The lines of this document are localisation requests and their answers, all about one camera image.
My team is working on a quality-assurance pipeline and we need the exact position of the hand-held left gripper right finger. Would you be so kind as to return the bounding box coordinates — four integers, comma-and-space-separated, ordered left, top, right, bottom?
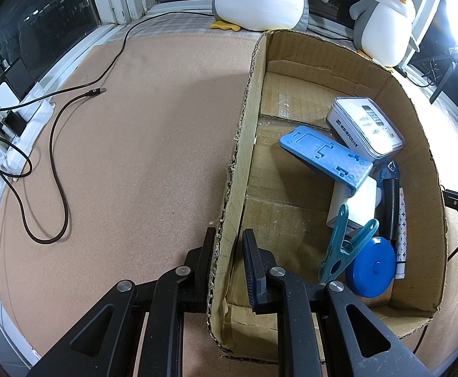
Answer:
242, 228, 434, 377

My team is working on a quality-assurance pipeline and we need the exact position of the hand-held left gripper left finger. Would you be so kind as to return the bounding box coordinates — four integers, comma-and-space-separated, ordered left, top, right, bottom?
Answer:
27, 227, 216, 377

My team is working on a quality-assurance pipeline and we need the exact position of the cardboard box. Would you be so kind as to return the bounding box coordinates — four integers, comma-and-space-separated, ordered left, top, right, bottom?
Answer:
205, 29, 448, 362

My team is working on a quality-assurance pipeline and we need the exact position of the white patterned tube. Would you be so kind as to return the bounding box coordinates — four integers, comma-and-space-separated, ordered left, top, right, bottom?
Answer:
394, 186, 407, 279

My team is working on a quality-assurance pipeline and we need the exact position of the black blue handled tool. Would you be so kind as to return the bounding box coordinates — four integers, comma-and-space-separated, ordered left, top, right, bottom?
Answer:
374, 161, 401, 244

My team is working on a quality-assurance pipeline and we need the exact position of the teal clothespin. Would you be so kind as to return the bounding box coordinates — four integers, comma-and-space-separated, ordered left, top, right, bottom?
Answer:
318, 203, 380, 284

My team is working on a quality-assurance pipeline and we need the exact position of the blue round tape measure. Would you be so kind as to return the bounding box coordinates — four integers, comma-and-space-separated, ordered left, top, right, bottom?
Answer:
345, 236, 396, 297

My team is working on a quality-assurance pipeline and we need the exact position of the blue phone stand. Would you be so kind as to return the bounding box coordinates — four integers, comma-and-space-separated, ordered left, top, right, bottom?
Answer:
279, 125, 373, 196

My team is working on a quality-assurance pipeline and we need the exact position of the white charger adapter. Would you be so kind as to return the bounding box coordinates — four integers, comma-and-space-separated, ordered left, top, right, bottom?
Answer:
325, 177, 383, 233

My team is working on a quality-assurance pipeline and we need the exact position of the clear plastic case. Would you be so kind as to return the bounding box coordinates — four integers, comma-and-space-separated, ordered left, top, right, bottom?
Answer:
326, 96, 405, 161

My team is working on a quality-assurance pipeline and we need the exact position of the black tripod stand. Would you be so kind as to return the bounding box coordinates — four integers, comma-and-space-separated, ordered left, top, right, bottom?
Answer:
429, 47, 458, 105

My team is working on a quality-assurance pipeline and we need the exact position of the pink cork mat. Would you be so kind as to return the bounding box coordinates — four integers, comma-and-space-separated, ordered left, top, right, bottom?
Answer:
0, 33, 458, 370

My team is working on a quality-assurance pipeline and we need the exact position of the small penguin plush toy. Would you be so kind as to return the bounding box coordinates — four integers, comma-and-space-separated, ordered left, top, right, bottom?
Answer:
349, 0, 419, 67

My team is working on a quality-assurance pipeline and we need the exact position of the white power strip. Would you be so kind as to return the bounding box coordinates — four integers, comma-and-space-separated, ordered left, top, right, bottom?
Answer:
0, 84, 56, 181

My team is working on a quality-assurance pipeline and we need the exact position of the small black plug adapter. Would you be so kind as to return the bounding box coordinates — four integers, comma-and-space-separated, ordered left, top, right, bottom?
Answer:
2, 112, 27, 137

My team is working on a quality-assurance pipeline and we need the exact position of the white plug adapter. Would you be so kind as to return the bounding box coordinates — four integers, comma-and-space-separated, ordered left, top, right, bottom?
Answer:
0, 82, 19, 111

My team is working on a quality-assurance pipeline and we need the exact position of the large black power adapter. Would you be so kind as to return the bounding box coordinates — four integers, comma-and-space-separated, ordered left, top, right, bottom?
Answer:
4, 58, 33, 99

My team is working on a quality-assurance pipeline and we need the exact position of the thick black usb cable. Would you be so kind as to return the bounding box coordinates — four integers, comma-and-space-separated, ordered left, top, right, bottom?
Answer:
0, 87, 107, 245

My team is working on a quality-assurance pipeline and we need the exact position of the thin black cable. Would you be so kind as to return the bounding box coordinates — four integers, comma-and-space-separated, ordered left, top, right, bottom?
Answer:
25, 10, 214, 107
0, 126, 33, 177

